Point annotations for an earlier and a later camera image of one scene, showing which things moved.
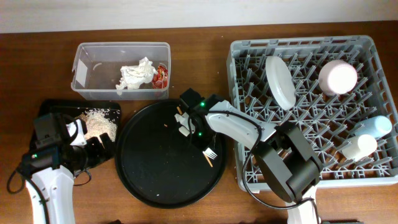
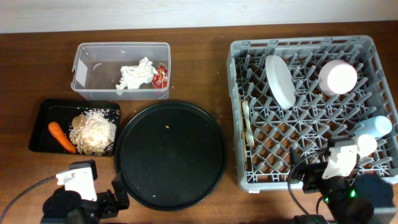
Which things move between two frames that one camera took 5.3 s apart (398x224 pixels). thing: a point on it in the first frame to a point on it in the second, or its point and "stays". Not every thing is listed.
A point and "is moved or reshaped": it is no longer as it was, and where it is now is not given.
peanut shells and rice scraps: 100,121 stays
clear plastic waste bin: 97,69 stays
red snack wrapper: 160,79 stays
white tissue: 132,76 stays
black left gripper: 99,155 to 111,206
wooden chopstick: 180,112 to 242,127
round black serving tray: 159,165 stays
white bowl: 337,76 stays
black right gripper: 202,145 to 314,172
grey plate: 282,83 stays
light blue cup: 377,126 stays
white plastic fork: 208,152 is moved or reshaped
